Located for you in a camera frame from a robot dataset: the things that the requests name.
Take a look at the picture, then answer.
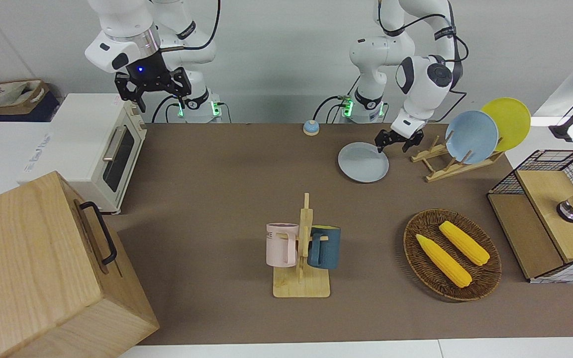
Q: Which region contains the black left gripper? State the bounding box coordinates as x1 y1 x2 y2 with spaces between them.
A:
375 127 425 153

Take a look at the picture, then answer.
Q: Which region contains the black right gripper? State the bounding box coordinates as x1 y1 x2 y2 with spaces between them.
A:
114 52 191 114

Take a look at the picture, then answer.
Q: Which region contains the gray round plate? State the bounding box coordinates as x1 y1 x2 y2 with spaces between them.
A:
338 142 389 183

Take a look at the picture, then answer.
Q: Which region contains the light blue plate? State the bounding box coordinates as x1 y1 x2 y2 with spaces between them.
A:
445 110 499 165

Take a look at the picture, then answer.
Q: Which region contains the yellow plate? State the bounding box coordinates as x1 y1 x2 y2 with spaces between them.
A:
480 97 532 152

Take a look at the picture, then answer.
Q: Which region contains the wooden dish rack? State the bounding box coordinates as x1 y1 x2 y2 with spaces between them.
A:
410 135 505 183

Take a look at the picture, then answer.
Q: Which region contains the white toaster oven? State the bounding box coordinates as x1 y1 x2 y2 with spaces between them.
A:
17 93 148 214

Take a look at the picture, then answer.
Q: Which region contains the brown table mat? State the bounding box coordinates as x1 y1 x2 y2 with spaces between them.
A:
117 122 573 346

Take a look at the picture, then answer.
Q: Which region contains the yellow corn cob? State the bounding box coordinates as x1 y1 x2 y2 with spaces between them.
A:
416 234 473 288
439 221 490 267

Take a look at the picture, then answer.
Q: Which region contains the brown cardboard box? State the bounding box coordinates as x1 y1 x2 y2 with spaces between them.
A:
0 80 52 119

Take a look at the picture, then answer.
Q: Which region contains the dark blue mug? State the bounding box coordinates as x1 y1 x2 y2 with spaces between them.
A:
307 225 341 270

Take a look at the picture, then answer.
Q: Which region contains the pink mug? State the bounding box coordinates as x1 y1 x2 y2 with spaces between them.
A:
266 223 299 268

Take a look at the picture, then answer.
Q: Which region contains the brown wicker basket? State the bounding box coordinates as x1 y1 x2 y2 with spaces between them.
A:
403 209 502 302

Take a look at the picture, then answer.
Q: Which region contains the wooden mug rack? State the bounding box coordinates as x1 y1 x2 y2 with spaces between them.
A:
273 193 331 298

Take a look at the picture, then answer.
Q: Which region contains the wooden shelf board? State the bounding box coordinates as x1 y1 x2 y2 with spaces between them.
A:
515 169 573 263

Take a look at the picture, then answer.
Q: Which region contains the large wooden box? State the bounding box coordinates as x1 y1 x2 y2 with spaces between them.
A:
0 171 160 358

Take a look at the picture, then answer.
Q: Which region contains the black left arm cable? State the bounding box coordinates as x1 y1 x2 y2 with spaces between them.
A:
379 12 469 107

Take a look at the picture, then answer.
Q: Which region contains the black box handle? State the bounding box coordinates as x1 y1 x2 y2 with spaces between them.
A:
80 201 118 266

